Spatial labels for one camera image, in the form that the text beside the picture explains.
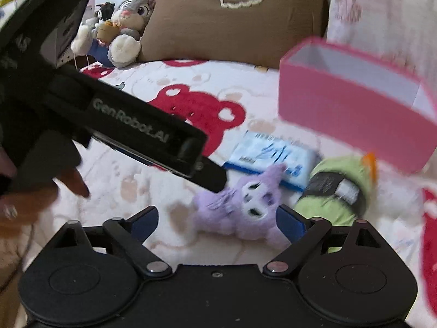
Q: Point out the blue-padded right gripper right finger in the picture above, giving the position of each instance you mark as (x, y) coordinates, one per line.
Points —
(304, 235)

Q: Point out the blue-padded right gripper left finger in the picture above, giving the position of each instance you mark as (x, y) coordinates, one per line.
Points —
(128, 236)

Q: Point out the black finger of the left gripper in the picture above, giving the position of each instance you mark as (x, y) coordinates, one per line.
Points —
(210, 176)

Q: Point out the purple plush toy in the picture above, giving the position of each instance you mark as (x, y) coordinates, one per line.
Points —
(246, 210)

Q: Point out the green yarn ball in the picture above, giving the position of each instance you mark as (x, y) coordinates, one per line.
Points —
(339, 190)

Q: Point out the orange makeup sponge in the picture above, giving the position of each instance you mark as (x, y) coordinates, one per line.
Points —
(370, 162)

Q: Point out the pink cardboard box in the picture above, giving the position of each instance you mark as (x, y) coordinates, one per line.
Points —
(361, 100)

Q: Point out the person's left hand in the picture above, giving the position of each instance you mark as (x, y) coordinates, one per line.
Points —
(21, 209)

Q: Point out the blue white tissue pack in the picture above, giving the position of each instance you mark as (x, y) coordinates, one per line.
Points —
(255, 152)

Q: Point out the grey bunny plush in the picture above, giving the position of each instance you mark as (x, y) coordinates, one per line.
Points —
(117, 44)

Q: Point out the small black white plush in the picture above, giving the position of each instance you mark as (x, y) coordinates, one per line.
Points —
(103, 14)

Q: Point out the brown cloud pillow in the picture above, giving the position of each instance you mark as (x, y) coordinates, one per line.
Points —
(257, 32)

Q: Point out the pink white floral pillow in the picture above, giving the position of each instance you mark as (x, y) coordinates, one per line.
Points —
(399, 31)

